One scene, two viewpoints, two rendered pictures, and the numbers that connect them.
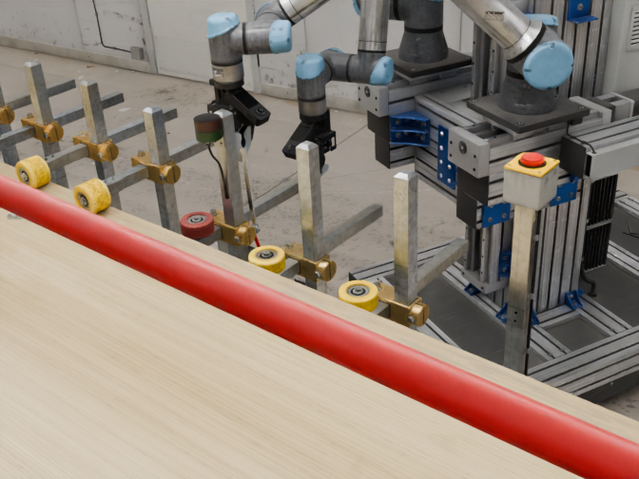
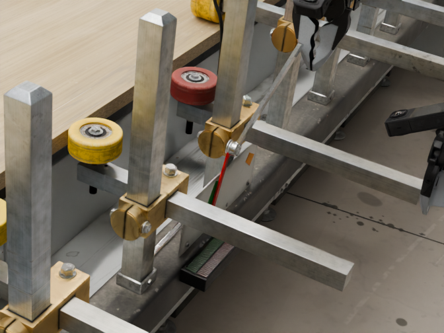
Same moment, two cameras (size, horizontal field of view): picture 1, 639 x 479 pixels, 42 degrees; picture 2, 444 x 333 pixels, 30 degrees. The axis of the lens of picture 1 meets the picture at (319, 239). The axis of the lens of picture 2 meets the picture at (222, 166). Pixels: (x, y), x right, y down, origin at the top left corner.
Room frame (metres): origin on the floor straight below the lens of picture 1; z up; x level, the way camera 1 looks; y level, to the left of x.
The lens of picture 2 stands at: (1.44, -0.93, 1.54)
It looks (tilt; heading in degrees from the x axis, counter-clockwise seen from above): 33 degrees down; 73
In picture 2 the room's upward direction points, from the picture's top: 8 degrees clockwise
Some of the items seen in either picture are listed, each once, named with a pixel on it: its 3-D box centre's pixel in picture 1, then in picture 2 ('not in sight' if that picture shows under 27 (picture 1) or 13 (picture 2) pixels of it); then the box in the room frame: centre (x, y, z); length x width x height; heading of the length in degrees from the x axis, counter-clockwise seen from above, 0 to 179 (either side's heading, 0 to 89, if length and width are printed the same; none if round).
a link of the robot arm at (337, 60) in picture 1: (332, 66); not in sight; (2.17, -0.06, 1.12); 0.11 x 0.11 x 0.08; 63
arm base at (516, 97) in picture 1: (528, 86); not in sight; (2.02, -0.56, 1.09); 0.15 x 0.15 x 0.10
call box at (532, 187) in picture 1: (530, 182); not in sight; (1.29, -0.37, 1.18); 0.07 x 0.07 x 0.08; 49
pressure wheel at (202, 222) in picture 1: (199, 238); (191, 104); (1.75, 0.29, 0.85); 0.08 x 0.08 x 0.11
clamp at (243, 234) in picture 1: (228, 229); (228, 127); (1.80, 0.22, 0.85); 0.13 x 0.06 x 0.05; 49
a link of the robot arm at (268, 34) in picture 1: (268, 35); not in sight; (1.93, 0.09, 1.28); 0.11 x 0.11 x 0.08; 88
